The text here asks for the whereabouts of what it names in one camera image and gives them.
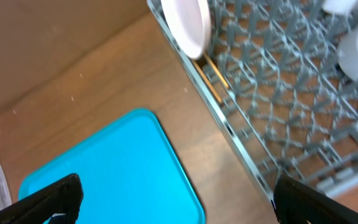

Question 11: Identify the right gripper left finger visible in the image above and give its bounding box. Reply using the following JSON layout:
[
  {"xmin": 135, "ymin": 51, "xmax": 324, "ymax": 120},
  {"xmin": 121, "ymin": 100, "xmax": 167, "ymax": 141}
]
[{"xmin": 0, "ymin": 173, "xmax": 83, "ymax": 224}]

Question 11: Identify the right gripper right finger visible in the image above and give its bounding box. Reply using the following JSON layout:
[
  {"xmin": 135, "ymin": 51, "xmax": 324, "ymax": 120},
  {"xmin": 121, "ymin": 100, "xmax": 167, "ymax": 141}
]
[{"xmin": 272, "ymin": 175, "xmax": 358, "ymax": 224}]

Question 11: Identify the wooden chopstick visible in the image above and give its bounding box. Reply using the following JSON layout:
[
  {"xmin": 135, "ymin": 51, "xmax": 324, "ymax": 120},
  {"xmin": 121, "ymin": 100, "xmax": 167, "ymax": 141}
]
[
  {"xmin": 192, "ymin": 60, "xmax": 223, "ymax": 105},
  {"xmin": 203, "ymin": 53, "xmax": 229, "ymax": 89}
]

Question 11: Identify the white cup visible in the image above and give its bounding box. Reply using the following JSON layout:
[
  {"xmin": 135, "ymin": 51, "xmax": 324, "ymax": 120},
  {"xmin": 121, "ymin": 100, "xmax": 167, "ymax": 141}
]
[{"xmin": 322, "ymin": 0, "xmax": 358, "ymax": 15}]

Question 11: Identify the large white plate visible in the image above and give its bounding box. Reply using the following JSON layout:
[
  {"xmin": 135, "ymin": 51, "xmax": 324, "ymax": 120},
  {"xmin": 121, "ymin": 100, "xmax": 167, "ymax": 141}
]
[{"xmin": 161, "ymin": 0, "xmax": 212, "ymax": 59}]

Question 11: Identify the grey dishwasher rack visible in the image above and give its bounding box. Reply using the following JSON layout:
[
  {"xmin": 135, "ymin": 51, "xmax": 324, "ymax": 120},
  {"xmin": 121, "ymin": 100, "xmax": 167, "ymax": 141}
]
[{"xmin": 147, "ymin": 0, "xmax": 358, "ymax": 198}]

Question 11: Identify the teal serving tray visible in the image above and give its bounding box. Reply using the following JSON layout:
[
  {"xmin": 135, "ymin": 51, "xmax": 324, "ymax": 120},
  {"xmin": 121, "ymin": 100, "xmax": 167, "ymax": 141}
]
[{"xmin": 19, "ymin": 109, "xmax": 206, "ymax": 224}]

